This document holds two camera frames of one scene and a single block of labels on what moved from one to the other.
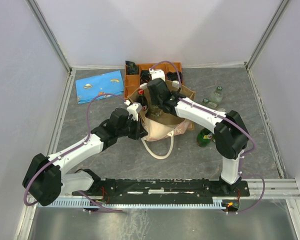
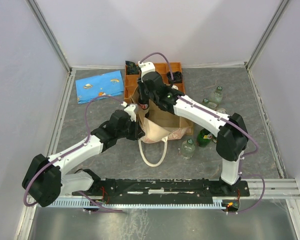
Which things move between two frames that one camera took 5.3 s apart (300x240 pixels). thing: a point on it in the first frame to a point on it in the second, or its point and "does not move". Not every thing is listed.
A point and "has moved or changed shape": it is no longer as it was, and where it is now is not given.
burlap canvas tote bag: x=160 y=128 has moved or changed shape
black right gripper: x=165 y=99 does not move
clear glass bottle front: x=210 y=104 does not move
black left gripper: x=139 y=128 does not move
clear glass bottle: x=216 y=95 does not move
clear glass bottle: x=155 y=110 to x=188 y=148
